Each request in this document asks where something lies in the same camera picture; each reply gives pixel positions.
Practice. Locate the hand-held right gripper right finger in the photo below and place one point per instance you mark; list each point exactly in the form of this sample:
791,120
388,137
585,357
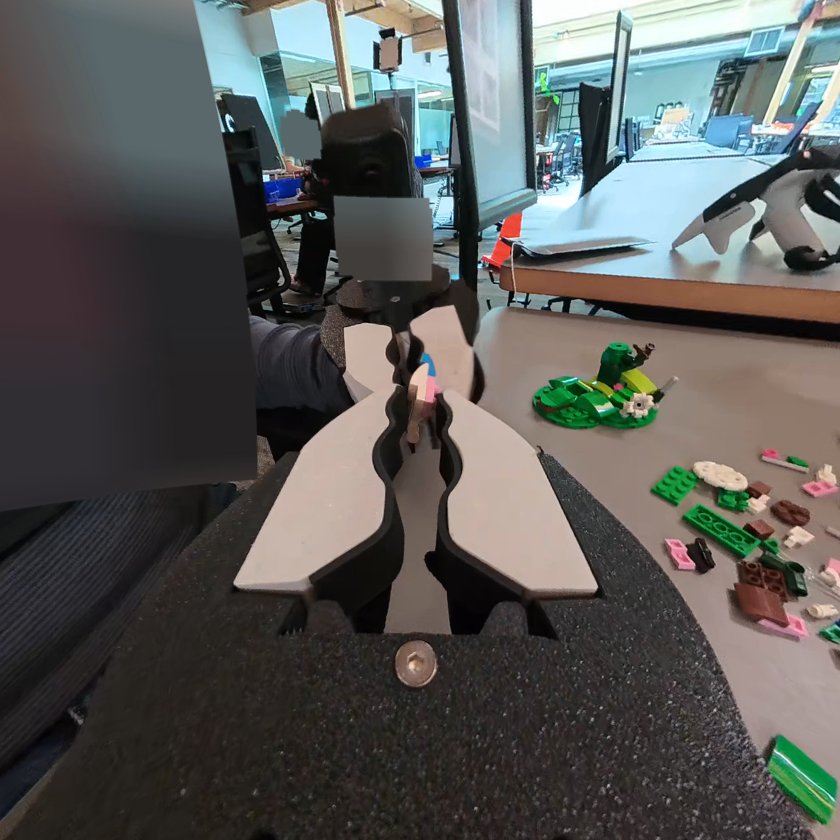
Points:
518,512

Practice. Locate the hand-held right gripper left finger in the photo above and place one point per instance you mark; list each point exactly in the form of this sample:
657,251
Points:
315,512

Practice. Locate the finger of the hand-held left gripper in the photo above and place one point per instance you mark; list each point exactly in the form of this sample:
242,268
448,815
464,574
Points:
364,361
453,348

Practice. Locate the small lego assembly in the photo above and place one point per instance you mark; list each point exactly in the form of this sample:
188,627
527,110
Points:
420,394

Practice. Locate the green lego lily pad model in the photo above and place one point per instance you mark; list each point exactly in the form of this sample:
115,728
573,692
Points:
571,400

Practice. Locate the pile of green pink lego pieces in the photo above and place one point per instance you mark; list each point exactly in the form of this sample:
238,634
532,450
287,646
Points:
722,531

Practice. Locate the green flat lego tile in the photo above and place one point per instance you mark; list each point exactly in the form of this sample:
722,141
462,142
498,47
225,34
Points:
800,778

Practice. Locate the studio light panel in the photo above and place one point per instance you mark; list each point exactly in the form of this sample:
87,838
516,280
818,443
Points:
388,52

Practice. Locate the orange plastic object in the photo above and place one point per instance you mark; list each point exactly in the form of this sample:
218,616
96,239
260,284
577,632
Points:
502,246

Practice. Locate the black office chair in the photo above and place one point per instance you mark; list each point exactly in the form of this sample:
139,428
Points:
253,197

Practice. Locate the black framed panel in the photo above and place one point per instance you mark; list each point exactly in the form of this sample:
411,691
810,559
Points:
492,98

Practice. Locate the grey cardboard sheet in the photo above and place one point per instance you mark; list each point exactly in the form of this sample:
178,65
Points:
577,233

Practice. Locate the grey desk with wooden edge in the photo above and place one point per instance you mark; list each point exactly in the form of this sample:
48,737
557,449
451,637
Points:
656,275

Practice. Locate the black computer monitor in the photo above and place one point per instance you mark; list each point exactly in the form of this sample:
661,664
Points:
594,131

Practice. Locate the person's dark striped clothing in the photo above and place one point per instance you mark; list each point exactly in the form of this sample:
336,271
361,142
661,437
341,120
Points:
98,623

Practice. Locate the spare white black gripper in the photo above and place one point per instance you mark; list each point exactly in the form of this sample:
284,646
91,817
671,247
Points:
781,210

